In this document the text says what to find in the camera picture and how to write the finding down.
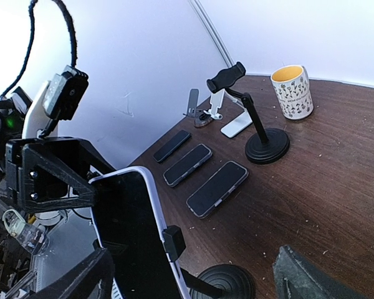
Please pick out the small black phone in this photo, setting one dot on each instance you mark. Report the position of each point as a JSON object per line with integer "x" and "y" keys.
{"x": 171, "y": 146}

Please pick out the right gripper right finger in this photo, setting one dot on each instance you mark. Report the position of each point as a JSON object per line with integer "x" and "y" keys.
{"x": 296, "y": 277}

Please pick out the large black phone silver edge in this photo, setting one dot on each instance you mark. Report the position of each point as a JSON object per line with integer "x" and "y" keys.
{"x": 216, "y": 189}

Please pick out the patterned mug yellow inside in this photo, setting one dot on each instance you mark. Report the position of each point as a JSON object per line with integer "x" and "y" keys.
{"x": 292, "y": 87}

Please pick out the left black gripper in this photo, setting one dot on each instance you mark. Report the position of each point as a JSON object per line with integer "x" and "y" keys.
{"x": 51, "y": 174}

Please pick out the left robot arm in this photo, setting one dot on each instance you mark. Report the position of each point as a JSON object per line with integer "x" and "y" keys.
{"x": 12, "y": 120}

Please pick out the white folding phone stand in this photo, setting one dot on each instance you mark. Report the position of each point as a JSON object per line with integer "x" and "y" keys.
{"x": 228, "y": 109}

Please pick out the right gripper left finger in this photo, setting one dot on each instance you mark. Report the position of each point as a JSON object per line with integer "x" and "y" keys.
{"x": 96, "y": 270}

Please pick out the dark grey small phone stand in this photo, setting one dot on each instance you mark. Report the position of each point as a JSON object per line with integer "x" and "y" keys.
{"x": 200, "y": 118}

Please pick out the left aluminium frame post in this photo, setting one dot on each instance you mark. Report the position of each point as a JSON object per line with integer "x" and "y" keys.
{"x": 211, "y": 30}

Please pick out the black round-base phone stand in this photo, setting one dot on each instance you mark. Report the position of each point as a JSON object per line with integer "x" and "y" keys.
{"x": 267, "y": 145}

